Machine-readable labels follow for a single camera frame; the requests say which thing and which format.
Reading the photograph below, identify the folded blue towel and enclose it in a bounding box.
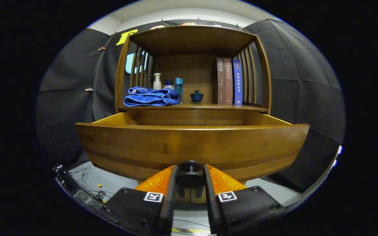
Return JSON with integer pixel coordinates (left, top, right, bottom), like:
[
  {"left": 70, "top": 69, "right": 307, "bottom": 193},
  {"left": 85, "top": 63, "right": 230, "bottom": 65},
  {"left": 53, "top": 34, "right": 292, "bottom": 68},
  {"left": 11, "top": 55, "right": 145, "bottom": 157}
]
[{"left": 123, "top": 86, "right": 180, "bottom": 107}]

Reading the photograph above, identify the wooden countertop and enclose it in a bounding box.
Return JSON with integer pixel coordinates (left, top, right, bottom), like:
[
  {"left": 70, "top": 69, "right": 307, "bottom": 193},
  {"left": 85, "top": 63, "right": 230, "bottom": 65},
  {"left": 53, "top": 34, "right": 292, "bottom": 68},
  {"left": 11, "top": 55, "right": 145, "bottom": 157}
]
[{"left": 118, "top": 103, "right": 269, "bottom": 112}]

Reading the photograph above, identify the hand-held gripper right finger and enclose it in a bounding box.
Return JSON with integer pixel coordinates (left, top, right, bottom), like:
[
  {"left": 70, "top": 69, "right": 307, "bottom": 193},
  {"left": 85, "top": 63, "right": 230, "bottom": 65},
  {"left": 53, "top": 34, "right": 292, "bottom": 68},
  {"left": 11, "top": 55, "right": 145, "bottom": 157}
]
[{"left": 203, "top": 164, "right": 288, "bottom": 235}]

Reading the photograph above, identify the dark brown book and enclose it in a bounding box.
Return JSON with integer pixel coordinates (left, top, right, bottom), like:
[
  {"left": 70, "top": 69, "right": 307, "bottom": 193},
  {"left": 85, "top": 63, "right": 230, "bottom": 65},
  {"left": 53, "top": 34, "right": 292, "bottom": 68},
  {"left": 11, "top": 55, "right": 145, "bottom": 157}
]
[{"left": 216, "top": 58, "right": 225, "bottom": 105}]

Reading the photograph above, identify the slim teal bottle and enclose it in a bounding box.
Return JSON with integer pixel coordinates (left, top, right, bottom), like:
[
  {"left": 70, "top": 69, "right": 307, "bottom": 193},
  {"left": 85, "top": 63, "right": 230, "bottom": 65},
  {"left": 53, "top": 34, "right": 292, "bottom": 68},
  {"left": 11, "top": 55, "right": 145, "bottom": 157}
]
[{"left": 175, "top": 78, "right": 183, "bottom": 104}]

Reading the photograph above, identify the blue book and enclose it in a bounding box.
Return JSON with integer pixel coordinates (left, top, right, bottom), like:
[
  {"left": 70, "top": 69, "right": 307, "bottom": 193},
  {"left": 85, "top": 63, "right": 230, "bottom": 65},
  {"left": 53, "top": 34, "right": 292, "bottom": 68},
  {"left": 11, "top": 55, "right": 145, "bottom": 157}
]
[{"left": 232, "top": 59, "right": 243, "bottom": 105}]

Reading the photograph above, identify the light brown book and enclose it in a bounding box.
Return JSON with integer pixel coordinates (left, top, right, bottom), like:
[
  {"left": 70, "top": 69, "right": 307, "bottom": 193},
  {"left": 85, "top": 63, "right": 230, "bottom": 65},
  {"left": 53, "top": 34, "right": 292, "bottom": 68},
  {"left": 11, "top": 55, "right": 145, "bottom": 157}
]
[{"left": 224, "top": 58, "right": 234, "bottom": 105}]

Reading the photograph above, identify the brown wooden cabinet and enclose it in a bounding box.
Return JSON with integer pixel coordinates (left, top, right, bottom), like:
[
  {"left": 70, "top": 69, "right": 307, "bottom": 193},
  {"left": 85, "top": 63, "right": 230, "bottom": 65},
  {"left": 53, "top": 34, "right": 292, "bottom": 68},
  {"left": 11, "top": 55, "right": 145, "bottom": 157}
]
[{"left": 114, "top": 25, "right": 272, "bottom": 204}]

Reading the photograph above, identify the dark blue lidded cup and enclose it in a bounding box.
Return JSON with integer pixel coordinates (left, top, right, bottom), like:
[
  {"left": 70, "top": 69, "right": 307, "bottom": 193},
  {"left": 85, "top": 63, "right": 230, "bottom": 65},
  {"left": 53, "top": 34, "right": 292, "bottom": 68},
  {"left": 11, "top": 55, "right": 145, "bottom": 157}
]
[{"left": 190, "top": 90, "right": 204, "bottom": 103}]

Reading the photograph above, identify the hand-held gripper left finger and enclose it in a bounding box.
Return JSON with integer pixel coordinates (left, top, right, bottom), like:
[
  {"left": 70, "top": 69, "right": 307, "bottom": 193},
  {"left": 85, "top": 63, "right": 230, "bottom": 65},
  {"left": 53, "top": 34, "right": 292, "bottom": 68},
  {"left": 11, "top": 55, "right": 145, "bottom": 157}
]
[{"left": 95, "top": 165, "right": 179, "bottom": 236}]

